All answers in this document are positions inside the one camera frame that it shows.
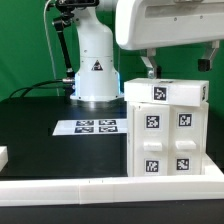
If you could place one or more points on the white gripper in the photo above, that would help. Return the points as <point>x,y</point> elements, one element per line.
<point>143,24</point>

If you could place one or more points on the white tagged cube block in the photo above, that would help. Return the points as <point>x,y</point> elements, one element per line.
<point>167,91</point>

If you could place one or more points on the white cabinet box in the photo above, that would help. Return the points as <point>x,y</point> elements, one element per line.
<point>130,150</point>

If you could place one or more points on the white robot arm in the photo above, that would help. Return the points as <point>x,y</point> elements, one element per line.
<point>88,29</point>

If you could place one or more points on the white flat tagged top panel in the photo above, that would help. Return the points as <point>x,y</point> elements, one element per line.
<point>90,127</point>

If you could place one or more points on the white right boundary rail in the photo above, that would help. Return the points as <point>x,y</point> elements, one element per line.
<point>210,168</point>

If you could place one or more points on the white boundary rail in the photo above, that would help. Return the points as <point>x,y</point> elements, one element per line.
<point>210,168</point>
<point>110,190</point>

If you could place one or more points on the white front boundary rail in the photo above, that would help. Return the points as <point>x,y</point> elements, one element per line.
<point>110,190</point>

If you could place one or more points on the white left rail stub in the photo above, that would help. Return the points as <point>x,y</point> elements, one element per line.
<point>3,157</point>

